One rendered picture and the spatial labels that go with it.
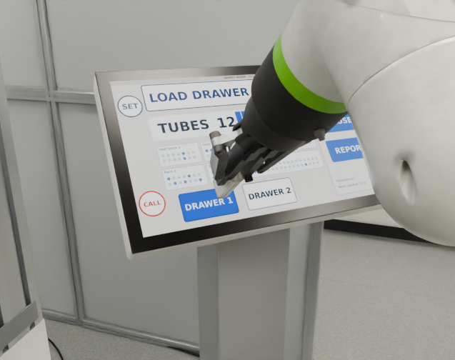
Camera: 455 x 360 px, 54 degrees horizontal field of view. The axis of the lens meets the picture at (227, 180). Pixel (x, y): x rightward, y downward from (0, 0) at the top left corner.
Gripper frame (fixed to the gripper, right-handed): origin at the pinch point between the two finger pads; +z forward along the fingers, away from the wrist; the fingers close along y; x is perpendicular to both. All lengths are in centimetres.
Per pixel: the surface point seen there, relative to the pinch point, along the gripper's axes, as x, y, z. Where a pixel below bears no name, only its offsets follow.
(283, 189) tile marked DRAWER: 0.0, -13.9, 9.3
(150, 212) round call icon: 0.0, 9.4, 9.5
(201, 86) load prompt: -21.2, -4.4, 9.3
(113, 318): 2, 2, 150
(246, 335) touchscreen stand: 21.6, -11.1, 37.2
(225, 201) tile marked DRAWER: 0.2, -2.9, 9.4
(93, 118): -64, 2, 94
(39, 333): 13.7, 26.4, 4.7
